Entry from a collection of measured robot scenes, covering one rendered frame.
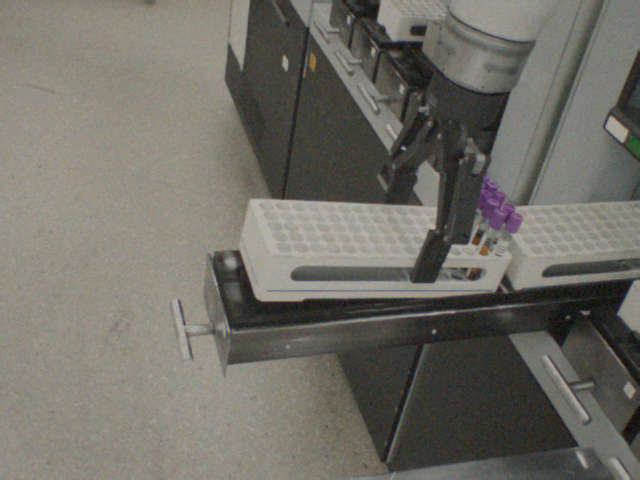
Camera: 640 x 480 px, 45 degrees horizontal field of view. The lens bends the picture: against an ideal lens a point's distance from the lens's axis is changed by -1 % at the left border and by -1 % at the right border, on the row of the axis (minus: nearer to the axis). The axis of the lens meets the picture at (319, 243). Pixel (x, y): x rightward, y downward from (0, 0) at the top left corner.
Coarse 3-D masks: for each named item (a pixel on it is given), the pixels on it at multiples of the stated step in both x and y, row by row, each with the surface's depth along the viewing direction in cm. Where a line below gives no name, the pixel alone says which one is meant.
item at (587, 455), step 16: (576, 448) 75; (592, 448) 75; (464, 464) 71; (480, 464) 71; (496, 464) 72; (512, 464) 72; (528, 464) 72; (544, 464) 72; (560, 464) 73; (576, 464) 73; (592, 464) 73
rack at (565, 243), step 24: (528, 216) 98; (552, 216) 99; (576, 216) 100; (600, 216) 101; (624, 216) 102; (528, 240) 94; (552, 240) 96; (576, 240) 95; (600, 240) 96; (624, 240) 97; (528, 264) 91; (552, 264) 100; (576, 264) 101; (600, 264) 102; (624, 264) 102
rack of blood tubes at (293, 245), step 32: (256, 224) 83; (288, 224) 85; (320, 224) 86; (352, 224) 87; (384, 224) 89; (416, 224) 91; (256, 256) 83; (288, 256) 80; (320, 256) 81; (352, 256) 82; (384, 256) 84; (416, 256) 85; (448, 256) 87; (480, 256) 89; (256, 288) 83; (288, 288) 82; (320, 288) 84; (352, 288) 85; (384, 288) 87; (416, 288) 88; (448, 288) 90; (480, 288) 91
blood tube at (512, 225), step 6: (510, 216) 87; (516, 216) 87; (522, 216) 87; (510, 222) 87; (516, 222) 87; (510, 228) 87; (516, 228) 87; (504, 234) 88; (510, 234) 88; (498, 240) 89; (504, 240) 88; (510, 240) 88; (498, 246) 89; (504, 246) 89; (492, 252) 90; (498, 252) 89; (504, 252) 90; (480, 276) 92
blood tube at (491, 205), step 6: (486, 204) 88; (492, 204) 88; (498, 204) 88; (486, 210) 88; (492, 210) 88; (486, 216) 88; (480, 222) 89; (486, 222) 89; (480, 228) 90; (486, 228) 89; (474, 234) 90; (480, 234) 90; (474, 240) 90; (480, 240) 90; (456, 276) 93
